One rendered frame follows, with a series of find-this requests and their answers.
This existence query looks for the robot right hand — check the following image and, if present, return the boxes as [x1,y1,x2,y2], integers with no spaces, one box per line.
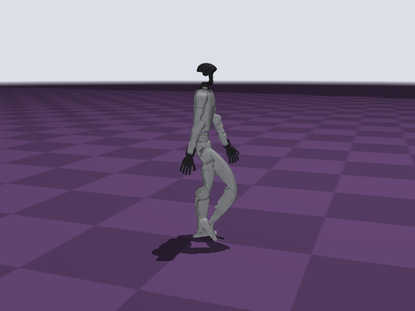
[180,147,196,175]

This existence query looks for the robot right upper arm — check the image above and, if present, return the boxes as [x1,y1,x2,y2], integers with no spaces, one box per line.
[193,91,208,130]

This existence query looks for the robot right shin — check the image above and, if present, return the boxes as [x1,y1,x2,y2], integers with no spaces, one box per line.
[208,188,238,227]

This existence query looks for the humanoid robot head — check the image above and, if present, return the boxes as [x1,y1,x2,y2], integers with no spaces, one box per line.
[197,63,217,90]

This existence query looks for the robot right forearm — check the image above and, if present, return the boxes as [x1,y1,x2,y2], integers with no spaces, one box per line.
[187,120,204,155]

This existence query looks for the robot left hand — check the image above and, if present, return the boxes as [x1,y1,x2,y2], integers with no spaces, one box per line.
[223,138,239,164]

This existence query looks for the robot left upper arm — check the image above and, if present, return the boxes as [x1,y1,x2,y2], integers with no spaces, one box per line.
[213,107,222,124]

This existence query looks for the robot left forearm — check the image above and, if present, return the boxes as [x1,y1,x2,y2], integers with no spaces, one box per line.
[214,121,228,146]

